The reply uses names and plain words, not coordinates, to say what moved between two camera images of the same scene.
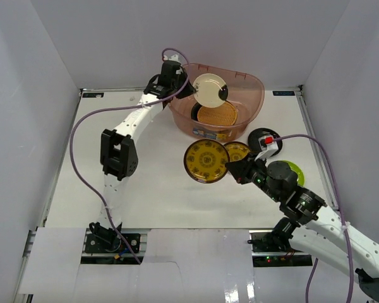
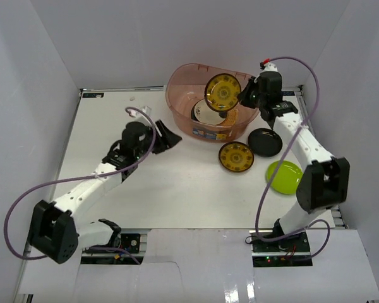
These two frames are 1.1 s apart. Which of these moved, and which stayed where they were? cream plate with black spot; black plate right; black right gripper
Moved: cream plate with black spot; black right gripper
Stayed: black plate right
